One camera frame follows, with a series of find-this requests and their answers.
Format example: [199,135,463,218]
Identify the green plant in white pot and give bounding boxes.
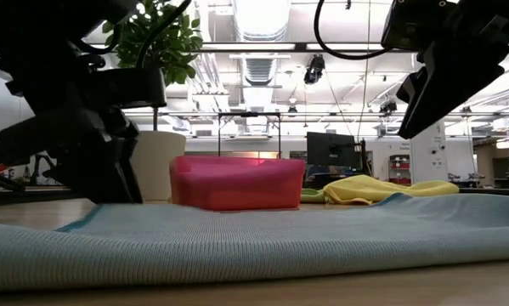
[101,0,204,202]

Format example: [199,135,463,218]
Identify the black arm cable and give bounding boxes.
[134,0,194,69]
[313,0,392,61]

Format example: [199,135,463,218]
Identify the black hanging ceiling camera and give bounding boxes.
[303,54,326,86]
[379,99,399,115]

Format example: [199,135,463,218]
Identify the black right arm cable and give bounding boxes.
[313,0,392,61]

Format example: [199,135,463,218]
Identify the black computer monitor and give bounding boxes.
[307,131,358,169]

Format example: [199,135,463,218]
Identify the red shelf unit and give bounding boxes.
[388,153,410,185]

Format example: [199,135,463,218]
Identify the yellow microfiber towel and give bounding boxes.
[323,173,461,207]

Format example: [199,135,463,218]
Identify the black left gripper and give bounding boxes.
[0,58,168,206]

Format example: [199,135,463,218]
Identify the teal blue microfiber towel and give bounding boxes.
[0,191,509,294]

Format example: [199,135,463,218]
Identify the green microfiber towel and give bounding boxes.
[299,188,330,204]

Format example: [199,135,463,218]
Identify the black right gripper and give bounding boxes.
[395,0,509,140]

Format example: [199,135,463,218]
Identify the pink plastic bin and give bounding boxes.
[168,155,307,213]

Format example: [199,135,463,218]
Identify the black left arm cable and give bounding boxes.
[134,0,194,69]

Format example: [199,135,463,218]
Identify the white cabinet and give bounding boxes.
[409,118,450,184]

